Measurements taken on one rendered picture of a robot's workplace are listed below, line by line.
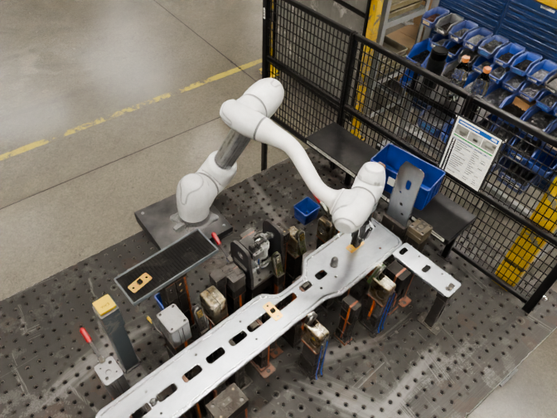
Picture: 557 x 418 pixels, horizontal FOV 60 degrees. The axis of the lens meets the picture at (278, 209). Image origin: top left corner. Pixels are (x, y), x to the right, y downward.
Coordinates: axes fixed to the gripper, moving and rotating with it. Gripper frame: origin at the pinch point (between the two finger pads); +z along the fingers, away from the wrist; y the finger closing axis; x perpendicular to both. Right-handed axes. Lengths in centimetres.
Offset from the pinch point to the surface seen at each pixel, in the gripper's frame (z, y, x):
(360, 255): 6.6, 3.8, -0.5
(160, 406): 7, 3, -99
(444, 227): 3.6, 19.2, 37.5
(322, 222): 2.5, -17.3, -2.9
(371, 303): 18.1, 19.2, -7.7
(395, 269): 8.6, 18.0, 6.6
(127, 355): 25, -31, -96
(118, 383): 5, -12, -105
